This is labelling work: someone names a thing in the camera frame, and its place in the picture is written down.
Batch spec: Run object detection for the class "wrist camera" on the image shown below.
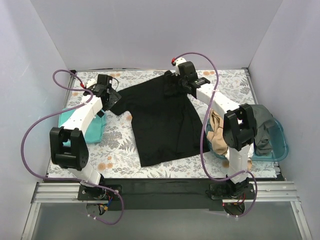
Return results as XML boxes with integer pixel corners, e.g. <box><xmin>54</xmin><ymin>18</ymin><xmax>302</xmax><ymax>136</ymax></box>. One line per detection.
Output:
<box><xmin>191</xmin><ymin>77</ymin><xmax>211</xmax><ymax>89</ymax></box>
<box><xmin>97</xmin><ymin>74</ymin><xmax>113</xmax><ymax>87</ymax></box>

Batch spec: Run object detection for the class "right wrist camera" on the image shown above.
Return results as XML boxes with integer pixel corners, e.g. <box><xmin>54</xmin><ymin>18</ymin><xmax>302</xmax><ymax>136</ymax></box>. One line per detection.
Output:
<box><xmin>191</xmin><ymin>77</ymin><xmax>211</xmax><ymax>89</ymax></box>

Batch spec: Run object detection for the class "folded teal t shirt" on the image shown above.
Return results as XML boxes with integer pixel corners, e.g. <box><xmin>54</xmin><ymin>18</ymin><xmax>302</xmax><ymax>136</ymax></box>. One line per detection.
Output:
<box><xmin>58</xmin><ymin>105</ymin><xmax>107</xmax><ymax>144</ymax></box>

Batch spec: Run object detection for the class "beige t shirt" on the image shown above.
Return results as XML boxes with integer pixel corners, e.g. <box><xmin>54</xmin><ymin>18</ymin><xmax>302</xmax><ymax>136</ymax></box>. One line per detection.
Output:
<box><xmin>206</xmin><ymin>109</ymin><xmax>228</xmax><ymax>156</ymax></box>

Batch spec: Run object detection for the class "blue transparent plastic basket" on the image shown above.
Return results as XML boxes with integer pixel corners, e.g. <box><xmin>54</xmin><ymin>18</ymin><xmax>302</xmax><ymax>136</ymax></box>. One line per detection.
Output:
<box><xmin>206</xmin><ymin>117</ymin><xmax>290</xmax><ymax>163</ymax></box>

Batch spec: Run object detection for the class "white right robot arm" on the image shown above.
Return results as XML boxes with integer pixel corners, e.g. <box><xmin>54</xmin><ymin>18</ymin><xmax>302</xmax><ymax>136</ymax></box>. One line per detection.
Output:
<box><xmin>171</xmin><ymin>57</ymin><xmax>257</xmax><ymax>199</ymax></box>

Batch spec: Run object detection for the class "grey green t shirt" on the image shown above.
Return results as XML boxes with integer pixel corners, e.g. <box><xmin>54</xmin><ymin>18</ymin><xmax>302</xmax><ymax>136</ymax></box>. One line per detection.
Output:
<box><xmin>251</xmin><ymin>104</ymin><xmax>274</xmax><ymax>156</ymax></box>

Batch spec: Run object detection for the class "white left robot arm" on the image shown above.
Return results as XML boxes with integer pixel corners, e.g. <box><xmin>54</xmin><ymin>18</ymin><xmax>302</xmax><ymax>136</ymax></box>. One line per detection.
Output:
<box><xmin>49</xmin><ymin>79</ymin><xmax>121</xmax><ymax>200</ymax></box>

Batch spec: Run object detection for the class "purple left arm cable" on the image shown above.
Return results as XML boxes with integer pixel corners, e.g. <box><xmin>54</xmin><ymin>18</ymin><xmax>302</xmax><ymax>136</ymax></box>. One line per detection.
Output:
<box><xmin>20</xmin><ymin>69</ymin><xmax>125</xmax><ymax>225</ymax></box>

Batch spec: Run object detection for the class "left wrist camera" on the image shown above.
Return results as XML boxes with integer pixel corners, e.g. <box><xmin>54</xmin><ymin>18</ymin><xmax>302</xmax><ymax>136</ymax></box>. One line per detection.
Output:
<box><xmin>97</xmin><ymin>74</ymin><xmax>113</xmax><ymax>87</ymax></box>

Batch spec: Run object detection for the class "aluminium frame rail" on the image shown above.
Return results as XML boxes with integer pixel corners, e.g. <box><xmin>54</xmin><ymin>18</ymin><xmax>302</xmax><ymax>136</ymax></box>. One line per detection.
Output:
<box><xmin>22</xmin><ymin>179</ymin><xmax>312</xmax><ymax>240</ymax></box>

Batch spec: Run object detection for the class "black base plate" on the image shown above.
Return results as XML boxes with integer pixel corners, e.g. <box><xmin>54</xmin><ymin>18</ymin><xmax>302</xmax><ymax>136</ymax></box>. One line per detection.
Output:
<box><xmin>77</xmin><ymin>177</ymin><xmax>256</xmax><ymax>211</ymax></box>

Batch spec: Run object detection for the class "black t shirt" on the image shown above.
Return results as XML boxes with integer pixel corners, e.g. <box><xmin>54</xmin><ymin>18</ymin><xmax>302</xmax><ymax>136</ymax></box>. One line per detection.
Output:
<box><xmin>110</xmin><ymin>70</ymin><xmax>210</xmax><ymax>167</ymax></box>

